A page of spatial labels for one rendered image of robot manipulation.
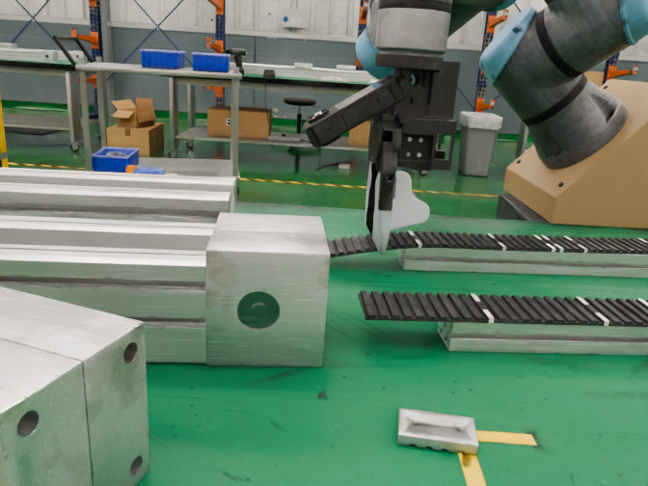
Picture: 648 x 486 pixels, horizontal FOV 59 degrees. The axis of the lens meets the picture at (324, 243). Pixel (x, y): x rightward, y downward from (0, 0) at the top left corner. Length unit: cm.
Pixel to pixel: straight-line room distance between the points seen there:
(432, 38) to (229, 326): 35
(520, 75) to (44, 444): 84
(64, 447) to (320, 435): 16
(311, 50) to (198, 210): 750
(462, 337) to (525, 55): 56
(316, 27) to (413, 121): 749
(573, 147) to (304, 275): 66
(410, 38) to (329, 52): 747
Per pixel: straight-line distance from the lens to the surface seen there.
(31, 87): 915
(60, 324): 32
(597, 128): 101
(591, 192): 98
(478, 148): 552
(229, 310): 44
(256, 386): 43
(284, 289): 43
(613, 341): 56
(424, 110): 64
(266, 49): 813
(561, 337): 54
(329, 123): 61
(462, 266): 69
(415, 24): 61
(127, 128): 563
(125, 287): 44
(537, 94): 98
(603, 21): 92
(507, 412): 44
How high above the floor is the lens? 101
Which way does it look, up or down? 18 degrees down
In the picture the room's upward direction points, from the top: 4 degrees clockwise
